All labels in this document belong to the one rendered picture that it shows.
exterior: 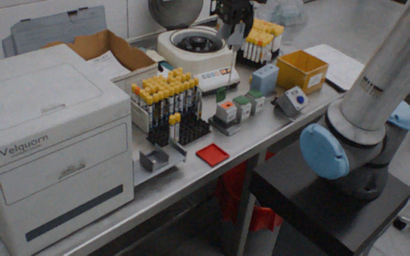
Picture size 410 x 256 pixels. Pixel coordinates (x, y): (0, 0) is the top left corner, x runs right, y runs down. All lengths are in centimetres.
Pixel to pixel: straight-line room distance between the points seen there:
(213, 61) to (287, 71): 26
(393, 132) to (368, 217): 21
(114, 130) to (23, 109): 17
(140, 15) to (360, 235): 108
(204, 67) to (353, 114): 70
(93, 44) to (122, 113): 64
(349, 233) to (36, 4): 107
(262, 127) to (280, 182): 32
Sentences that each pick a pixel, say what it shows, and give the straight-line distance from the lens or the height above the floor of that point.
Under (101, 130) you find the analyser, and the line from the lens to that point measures 80.
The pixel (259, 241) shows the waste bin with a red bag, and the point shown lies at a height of 21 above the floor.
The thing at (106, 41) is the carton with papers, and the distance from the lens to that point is 144.
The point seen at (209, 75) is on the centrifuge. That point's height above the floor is 93.
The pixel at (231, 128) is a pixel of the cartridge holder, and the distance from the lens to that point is 120.
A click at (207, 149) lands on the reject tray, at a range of 113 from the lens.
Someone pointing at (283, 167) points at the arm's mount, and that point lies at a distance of 101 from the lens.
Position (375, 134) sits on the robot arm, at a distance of 80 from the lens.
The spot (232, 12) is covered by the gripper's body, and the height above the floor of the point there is 126.
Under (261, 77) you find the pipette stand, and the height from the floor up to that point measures 97.
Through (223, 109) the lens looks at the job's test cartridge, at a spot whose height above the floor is 95.
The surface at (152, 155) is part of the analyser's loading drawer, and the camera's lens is 104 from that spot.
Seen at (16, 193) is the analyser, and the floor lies 106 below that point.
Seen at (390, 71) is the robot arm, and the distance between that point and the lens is 71.
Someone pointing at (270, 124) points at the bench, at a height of 88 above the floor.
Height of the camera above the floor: 161
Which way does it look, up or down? 36 degrees down
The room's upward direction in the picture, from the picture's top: 6 degrees clockwise
